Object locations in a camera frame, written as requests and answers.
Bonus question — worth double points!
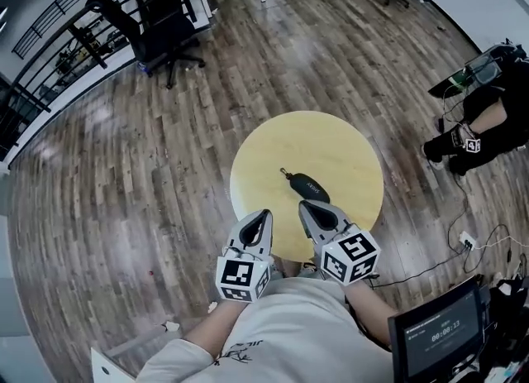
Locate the person's grey trousers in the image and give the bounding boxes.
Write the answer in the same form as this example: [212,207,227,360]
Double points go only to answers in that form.
[270,259,326,281]

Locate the black bag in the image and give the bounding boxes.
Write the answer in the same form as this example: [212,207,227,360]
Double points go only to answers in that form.
[489,275,529,341]

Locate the white power strip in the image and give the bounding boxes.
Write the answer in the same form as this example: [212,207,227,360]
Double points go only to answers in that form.
[458,231,478,252]

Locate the round wooden table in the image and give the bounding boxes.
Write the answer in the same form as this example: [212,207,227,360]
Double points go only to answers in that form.
[229,110,385,263]

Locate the white desk panel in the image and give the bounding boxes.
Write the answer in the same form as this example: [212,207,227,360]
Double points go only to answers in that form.
[90,347,141,383]

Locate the person's left forearm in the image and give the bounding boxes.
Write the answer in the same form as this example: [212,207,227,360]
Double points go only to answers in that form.
[181,300,249,360]

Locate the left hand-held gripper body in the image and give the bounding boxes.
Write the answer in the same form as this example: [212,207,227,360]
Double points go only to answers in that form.
[215,240,274,303]

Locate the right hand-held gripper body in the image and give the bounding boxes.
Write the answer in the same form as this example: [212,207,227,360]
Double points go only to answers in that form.
[320,227,381,287]

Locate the black floor cable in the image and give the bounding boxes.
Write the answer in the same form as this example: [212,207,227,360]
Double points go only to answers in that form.
[437,83,472,252]

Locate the person's right forearm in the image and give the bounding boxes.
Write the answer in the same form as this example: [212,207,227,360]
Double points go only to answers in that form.
[344,280,401,347]

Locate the black monitor screen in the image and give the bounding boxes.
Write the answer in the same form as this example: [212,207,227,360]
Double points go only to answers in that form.
[387,275,485,383]

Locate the black zippered case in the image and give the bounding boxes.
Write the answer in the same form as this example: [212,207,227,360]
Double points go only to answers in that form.
[279,167,332,205]

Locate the person's white shirt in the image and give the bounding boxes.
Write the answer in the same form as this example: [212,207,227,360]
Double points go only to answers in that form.
[138,275,398,383]

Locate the black metal railing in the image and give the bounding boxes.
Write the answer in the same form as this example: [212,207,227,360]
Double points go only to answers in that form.
[0,0,198,159]

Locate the white cable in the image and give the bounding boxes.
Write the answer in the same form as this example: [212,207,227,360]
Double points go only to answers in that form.
[474,234,522,251]

